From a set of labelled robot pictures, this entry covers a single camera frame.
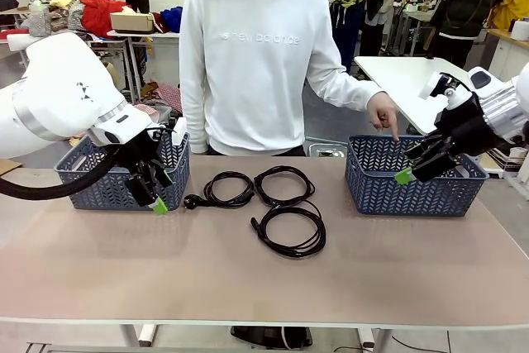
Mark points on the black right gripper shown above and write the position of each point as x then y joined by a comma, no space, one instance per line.
467,130

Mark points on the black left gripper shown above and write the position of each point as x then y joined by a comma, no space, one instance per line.
146,148

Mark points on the person's left forearm white sleeve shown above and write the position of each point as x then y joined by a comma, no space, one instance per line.
347,92

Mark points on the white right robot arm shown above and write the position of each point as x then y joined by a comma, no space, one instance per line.
504,101

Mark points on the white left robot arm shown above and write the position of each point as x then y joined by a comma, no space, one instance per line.
62,92

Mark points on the person's right forearm white sleeve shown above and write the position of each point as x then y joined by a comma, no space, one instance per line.
194,121

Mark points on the person's left hand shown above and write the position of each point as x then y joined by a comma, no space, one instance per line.
382,109

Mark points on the blue-grey plastic basket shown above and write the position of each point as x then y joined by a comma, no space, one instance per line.
413,200
103,192

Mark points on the grey storage bin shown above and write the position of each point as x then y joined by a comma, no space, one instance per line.
163,113

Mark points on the red checked cloth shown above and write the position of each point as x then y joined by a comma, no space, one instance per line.
165,94

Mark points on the grey metal bin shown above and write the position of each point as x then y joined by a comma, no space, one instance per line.
326,150

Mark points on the open cardboard box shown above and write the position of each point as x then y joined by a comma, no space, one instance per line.
111,74

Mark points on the white cabinet wooden top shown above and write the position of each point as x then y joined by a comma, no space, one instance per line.
508,55

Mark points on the person in white sweatshirt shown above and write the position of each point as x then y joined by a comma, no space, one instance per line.
248,80

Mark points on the white table leg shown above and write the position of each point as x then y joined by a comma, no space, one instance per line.
372,340
144,334

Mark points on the person in black jacket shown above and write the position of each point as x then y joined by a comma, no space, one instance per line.
467,6

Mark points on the white paper roll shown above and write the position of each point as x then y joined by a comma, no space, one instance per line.
521,30

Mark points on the tan closed cardboard box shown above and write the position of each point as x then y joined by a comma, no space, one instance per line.
132,22

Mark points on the blue cloth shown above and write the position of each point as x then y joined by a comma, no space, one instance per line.
171,18

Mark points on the patterned cloth pile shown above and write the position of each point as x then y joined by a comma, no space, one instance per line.
58,14

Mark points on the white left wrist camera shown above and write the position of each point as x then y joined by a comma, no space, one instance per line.
180,132

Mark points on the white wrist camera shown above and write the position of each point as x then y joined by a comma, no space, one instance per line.
180,132
427,86

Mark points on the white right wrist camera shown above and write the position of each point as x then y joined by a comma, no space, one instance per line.
427,86

